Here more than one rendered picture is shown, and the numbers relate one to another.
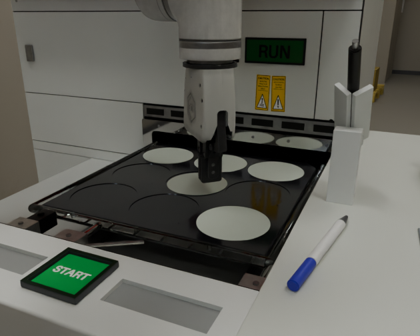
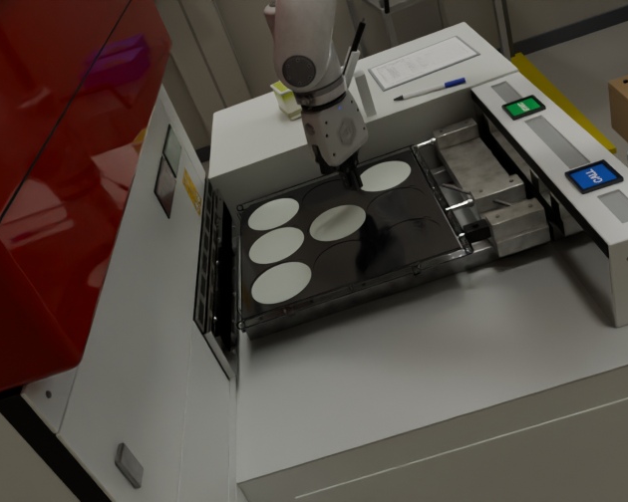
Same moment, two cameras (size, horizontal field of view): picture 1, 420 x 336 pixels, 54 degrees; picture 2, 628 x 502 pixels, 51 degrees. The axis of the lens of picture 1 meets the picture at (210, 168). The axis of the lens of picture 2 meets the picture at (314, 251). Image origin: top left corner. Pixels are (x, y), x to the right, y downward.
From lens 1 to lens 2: 1.39 m
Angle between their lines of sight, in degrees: 93
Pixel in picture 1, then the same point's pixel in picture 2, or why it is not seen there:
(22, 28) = (90, 439)
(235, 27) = not seen: hidden behind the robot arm
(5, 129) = not seen: outside the picture
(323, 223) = (403, 104)
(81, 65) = (156, 365)
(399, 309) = (449, 71)
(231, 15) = not seen: hidden behind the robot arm
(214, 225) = (396, 176)
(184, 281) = (487, 97)
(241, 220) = (378, 174)
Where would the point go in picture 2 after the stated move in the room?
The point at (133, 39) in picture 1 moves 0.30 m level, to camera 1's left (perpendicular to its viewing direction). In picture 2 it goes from (146, 245) to (236, 369)
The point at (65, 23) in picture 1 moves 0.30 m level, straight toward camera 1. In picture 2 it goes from (110, 321) to (304, 158)
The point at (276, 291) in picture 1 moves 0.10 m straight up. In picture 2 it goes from (469, 83) to (459, 32)
